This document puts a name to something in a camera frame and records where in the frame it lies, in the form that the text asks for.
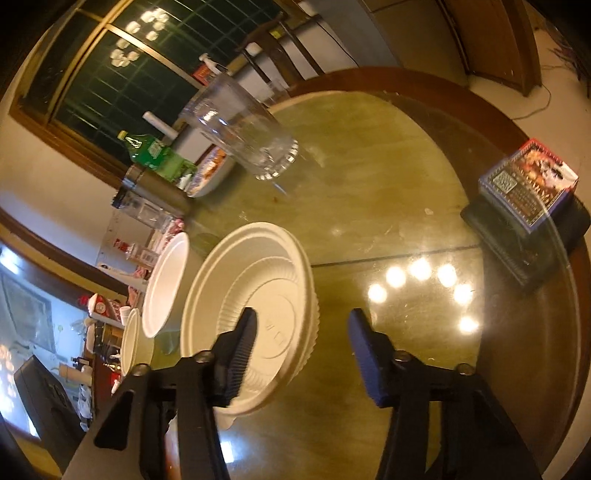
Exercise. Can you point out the white spray bottle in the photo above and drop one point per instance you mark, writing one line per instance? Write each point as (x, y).
(210, 64)

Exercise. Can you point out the clear bottle with black lid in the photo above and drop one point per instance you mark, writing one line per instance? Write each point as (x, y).
(143, 212)

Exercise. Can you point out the dark wooden chair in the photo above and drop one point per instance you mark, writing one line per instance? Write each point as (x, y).
(277, 55)

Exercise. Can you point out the white disposable bowl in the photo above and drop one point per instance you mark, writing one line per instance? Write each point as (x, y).
(166, 281)

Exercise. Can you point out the small clear red-capped bottle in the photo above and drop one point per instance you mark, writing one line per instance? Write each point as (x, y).
(136, 253)

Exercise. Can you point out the framed wall painting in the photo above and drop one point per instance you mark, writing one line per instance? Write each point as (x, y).
(25, 309)

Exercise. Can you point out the wooden framed window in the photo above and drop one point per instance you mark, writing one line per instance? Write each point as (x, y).
(92, 83)

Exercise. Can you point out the small white cup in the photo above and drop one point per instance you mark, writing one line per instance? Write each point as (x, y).
(124, 314)

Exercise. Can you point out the patterned plate of fried food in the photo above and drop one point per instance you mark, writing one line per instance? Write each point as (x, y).
(214, 180)

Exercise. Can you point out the cream plastic colander bowl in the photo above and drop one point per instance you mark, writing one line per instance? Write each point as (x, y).
(131, 341)

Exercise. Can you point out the red box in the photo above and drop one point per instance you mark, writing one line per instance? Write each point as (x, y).
(201, 76)

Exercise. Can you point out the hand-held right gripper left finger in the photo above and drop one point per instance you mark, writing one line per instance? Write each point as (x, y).
(240, 355)

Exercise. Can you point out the grey refrigerator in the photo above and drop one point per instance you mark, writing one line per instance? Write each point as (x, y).
(351, 37)

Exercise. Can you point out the black case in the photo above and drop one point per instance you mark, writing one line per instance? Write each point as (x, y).
(517, 249)

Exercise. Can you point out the stainless steel thermos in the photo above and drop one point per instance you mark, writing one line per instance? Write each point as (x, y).
(157, 194)

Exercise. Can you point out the ribbed white plastic bowl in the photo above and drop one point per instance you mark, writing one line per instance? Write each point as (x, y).
(277, 277)

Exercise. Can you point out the green plastic bottle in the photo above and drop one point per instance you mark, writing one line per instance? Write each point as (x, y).
(157, 154)

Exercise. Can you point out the clear glass mug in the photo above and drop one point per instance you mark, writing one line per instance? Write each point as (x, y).
(240, 129)

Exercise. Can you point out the wooden door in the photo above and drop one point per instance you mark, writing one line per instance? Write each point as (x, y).
(489, 41)

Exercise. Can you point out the colourful printed box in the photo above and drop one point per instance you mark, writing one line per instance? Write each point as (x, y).
(531, 184)

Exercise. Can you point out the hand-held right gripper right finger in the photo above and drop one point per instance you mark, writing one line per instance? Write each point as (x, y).
(369, 364)

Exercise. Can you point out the white paper roll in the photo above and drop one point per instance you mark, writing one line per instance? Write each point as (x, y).
(159, 123)

